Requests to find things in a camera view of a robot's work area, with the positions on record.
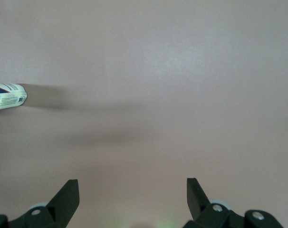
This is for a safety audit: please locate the white blue tennis ball can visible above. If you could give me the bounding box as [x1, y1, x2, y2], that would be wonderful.
[0, 83, 28, 112]

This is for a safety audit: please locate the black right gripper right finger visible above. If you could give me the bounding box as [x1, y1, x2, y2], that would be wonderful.
[183, 177, 284, 228]

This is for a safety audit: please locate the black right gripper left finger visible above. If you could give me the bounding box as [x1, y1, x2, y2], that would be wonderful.
[0, 179, 80, 228]

